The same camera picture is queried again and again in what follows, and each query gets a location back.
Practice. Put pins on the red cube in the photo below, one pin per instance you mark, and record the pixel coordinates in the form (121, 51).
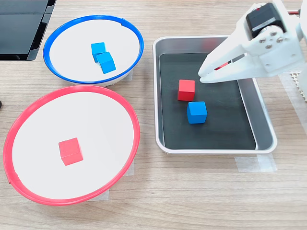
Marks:
(71, 151)
(221, 66)
(186, 90)

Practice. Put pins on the blue cube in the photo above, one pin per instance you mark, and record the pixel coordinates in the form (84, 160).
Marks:
(98, 48)
(197, 113)
(106, 63)

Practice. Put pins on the clear tape strip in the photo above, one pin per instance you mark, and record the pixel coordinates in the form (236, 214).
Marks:
(128, 76)
(254, 163)
(130, 169)
(293, 100)
(100, 196)

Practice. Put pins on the steel tray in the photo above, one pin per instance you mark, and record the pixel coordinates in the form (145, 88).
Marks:
(263, 124)

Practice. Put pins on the black tray mat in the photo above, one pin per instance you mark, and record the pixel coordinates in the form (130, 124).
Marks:
(216, 134)

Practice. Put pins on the red-rimmed white plate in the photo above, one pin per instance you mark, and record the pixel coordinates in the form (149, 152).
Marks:
(100, 134)

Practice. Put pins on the blue-rimmed white plate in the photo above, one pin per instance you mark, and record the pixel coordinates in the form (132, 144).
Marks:
(72, 48)

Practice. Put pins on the black glossy panel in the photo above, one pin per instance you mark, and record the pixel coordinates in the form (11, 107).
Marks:
(16, 31)

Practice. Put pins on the pale perforated base plate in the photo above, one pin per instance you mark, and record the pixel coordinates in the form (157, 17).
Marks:
(295, 76)

